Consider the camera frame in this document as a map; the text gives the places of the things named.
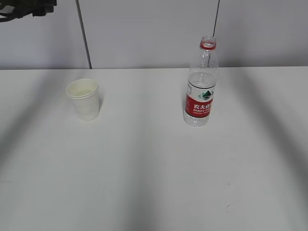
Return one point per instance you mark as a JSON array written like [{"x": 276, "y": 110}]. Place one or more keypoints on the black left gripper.
[{"x": 16, "y": 9}]

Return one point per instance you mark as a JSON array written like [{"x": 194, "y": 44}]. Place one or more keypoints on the white paper cup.
[{"x": 85, "y": 98}]

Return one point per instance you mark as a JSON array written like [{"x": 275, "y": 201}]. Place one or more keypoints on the clear water bottle red label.
[{"x": 202, "y": 80}]

